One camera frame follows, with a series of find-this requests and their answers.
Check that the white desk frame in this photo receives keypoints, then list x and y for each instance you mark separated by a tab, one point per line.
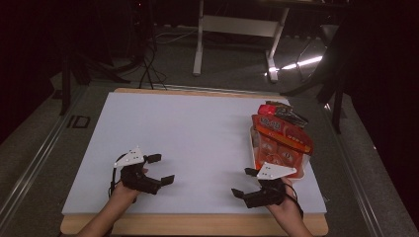
237	26

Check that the clear orange sauce packet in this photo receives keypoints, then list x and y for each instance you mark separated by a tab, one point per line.
276	154

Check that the black stand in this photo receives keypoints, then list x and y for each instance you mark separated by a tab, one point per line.
66	85

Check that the metal floor rail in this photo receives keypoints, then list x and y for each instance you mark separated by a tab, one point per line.
33	168
342	144

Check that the white table mat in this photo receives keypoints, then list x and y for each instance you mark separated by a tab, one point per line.
197	112

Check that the person's right hand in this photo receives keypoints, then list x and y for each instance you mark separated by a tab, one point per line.
288	209

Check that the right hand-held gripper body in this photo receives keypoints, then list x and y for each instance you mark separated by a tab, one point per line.
268	194

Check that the orange-red sauce packet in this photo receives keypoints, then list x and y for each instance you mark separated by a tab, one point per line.
283	131

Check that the white compartment tray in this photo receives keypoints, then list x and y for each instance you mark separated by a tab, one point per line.
253	154

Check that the person's left hand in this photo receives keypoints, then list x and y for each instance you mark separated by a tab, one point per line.
123	194

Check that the gold sauce packet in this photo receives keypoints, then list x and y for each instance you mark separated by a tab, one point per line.
276	103

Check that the red and black sauce packet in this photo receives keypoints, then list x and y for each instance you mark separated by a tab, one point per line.
290	117

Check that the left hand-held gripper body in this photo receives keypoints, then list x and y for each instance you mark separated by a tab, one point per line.
135	177

